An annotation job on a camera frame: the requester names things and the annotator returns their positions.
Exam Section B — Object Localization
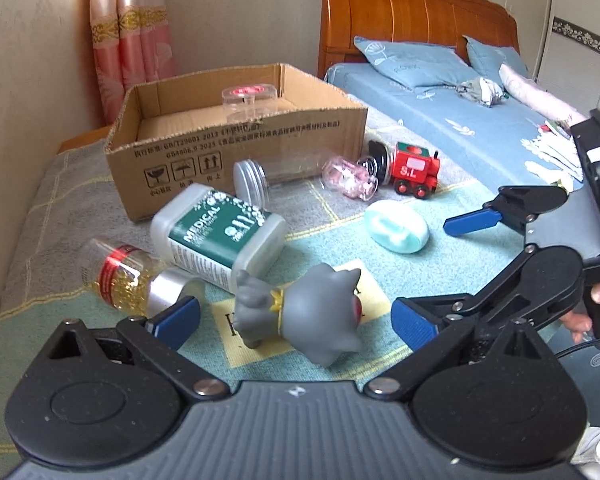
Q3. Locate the small blue pillow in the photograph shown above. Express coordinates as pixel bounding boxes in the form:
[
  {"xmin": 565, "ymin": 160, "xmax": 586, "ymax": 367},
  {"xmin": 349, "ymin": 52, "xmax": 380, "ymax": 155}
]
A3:
[{"xmin": 462, "ymin": 35, "xmax": 531, "ymax": 81}]

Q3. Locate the white bottle green label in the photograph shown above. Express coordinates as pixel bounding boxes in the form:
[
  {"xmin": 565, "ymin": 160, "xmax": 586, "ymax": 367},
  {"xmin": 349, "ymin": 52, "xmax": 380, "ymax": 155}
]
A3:
[{"xmin": 149, "ymin": 182, "xmax": 288, "ymax": 293}]

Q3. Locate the large blue pillow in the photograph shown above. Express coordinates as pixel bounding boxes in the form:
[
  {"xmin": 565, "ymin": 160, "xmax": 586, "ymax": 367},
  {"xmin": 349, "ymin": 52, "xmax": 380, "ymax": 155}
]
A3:
[{"xmin": 354, "ymin": 36, "xmax": 481, "ymax": 90}]

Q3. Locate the black toy iron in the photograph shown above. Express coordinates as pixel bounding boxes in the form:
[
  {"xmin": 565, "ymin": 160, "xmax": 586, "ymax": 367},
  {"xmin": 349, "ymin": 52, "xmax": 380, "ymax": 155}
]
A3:
[{"xmin": 367, "ymin": 140, "xmax": 395, "ymax": 186}]

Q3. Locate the small pink glass jar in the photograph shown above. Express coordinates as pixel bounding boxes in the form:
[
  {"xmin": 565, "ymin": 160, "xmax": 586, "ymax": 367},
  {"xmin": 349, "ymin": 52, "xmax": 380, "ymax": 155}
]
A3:
[{"xmin": 321, "ymin": 156, "xmax": 379, "ymax": 201}]

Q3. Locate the blue printed bed sheet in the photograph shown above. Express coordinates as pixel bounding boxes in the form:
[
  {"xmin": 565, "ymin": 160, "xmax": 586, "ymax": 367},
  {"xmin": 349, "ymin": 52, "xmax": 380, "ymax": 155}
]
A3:
[{"xmin": 325, "ymin": 60, "xmax": 596, "ymax": 196}]

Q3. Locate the white wall conduit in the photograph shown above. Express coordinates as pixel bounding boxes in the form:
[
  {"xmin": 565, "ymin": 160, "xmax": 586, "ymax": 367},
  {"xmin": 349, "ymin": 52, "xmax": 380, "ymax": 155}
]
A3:
[{"xmin": 532, "ymin": 0, "xmax": 556, "ymax": 78}]

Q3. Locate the wooden headboard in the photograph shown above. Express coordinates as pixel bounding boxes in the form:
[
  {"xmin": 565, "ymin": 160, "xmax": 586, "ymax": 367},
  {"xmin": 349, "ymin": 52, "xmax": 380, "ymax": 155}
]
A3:
[{"xmin": 314, "ymin": 0, "xmax": 528, "ymax": 81}]

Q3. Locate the black cable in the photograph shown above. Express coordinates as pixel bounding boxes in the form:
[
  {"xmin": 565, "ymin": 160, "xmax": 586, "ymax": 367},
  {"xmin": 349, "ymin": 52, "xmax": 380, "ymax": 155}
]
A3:
[{"xmin": 547, "ymin": 335, "xmax": 600, "ymax": 366}]

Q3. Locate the red toy train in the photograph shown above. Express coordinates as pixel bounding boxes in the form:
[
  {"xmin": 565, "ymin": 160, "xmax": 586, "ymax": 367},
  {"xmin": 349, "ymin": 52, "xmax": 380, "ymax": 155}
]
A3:
[{"xmin": 390, "ymin": 141, "xmax": 443, "ymax": 200}]

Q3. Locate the clear plastic jar white rim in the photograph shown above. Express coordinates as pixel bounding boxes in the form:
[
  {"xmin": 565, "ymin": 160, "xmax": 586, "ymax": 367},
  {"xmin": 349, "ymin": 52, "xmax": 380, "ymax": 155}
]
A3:
[{"xmin": 232, "ymin": 147, "xmax": 341, "ymax": 210}]

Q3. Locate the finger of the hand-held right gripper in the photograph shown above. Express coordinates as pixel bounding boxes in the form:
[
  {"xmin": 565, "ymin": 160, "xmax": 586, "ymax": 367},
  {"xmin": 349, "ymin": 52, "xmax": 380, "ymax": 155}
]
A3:
[
  {"xmin": 395, "ymin": 246, "xmax": 586, "ymax": 333},
  {"xmin": 444, "ymin": 186, "xmax": 568, "ymax": 237}
]

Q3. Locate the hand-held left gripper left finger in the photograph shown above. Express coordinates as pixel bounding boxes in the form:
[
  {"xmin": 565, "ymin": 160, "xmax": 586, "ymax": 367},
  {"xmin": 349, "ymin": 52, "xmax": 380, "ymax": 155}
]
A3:
[{"xmin": 47, "ymin": 295, "xmax": 231, "ymax": 403}]

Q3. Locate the pink curtain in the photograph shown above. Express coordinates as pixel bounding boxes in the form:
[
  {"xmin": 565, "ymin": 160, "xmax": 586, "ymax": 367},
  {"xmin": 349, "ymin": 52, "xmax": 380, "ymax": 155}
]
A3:
[{"xmin": 87, "ymin": 0, "xmax": 176, "ymax": 126}]

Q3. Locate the grey crumpled cloth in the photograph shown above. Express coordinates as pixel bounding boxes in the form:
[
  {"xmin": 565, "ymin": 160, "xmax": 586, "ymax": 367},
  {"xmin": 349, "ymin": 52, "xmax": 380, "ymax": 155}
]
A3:
[{"xmin": 455, "ymin": 77, "xmax": 506, "ymax": 107}]

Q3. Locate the gold glitter bottle silver cap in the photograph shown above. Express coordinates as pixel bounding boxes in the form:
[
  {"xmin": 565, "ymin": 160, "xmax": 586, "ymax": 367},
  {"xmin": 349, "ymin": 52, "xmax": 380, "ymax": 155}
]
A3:
[{"xmin": 80, "ymin": 237, "xmax": 207, "ymax": 318}]

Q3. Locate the pink bolster pillow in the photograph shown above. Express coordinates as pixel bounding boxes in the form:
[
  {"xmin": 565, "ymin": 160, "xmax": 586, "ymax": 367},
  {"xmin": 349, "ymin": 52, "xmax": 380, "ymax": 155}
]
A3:
[{"xmin": 499, "ymin": 64, "xmax": 588, "ymax": 128}]

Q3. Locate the clear jar with red lid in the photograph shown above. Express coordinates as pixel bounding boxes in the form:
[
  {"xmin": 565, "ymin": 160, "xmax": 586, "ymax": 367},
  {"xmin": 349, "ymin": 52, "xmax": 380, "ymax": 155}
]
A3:
[{"xmin": 221, "ymin": 82, "xmax": 277, "ymax": 121}]

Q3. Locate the mint green soap case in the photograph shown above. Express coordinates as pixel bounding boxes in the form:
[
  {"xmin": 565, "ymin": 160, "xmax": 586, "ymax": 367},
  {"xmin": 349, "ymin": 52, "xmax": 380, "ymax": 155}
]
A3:
[{"xmin": 364, "ymin": 199, "xmax": 430, "ymax": 255}]

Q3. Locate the small red green packet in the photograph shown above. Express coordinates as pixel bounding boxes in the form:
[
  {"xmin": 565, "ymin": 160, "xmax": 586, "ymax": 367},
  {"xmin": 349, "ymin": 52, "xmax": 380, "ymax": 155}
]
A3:
[{"xmin": 540, "ymin": 121, "xmax": 573, "ymax": 139}]

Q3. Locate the grey cat toy figure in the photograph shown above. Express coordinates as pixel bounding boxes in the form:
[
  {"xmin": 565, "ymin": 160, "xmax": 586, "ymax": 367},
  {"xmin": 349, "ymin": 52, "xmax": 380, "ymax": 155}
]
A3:
[{"xmin": 232, "ymin": 262, "xmax": 366, "ymax": 370}]

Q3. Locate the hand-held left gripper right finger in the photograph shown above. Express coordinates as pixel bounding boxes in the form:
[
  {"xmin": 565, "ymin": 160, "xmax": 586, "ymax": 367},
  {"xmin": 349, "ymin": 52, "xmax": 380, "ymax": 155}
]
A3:
[{"xmin": 363, "ymin": 298, "xmax": 549, "ymax": 402}]

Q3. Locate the brown cardboard box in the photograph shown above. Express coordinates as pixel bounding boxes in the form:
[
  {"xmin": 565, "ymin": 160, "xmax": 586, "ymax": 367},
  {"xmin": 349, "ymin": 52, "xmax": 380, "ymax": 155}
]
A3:
[{"xmin": 105, "ymin": 62, "xmax": 370, "ymax": 223}]

